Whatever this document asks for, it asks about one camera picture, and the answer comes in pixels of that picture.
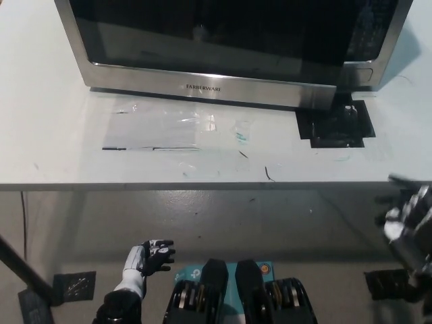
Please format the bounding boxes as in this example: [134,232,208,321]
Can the black floor tape patch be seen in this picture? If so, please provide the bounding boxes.
[363,269,411,302]
[16,288,55,324]
[53,270,97,306]

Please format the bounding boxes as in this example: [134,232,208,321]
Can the clear plastic tape sheet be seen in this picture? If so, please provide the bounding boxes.
[101,103,217,151]

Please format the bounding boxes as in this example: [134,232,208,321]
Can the thin black cable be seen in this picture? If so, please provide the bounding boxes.
[19,191,30,259]

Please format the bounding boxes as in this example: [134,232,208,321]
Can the stainless Farberware microwave body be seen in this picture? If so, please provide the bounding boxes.
[88,0,411,109]

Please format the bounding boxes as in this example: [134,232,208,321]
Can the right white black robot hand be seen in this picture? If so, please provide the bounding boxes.
[374,173,432,271]

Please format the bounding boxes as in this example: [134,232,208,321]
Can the black slanted pole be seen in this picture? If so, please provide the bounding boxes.
[0,234,57,298]

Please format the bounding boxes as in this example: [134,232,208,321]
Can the robot legs and feet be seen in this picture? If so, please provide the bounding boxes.
[163,258,320,324]

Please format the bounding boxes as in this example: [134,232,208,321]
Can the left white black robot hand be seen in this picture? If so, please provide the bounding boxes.
[124,238,177,277]

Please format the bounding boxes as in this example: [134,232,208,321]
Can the black tape patch on table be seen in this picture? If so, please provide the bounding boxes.
[294,94,377,149]

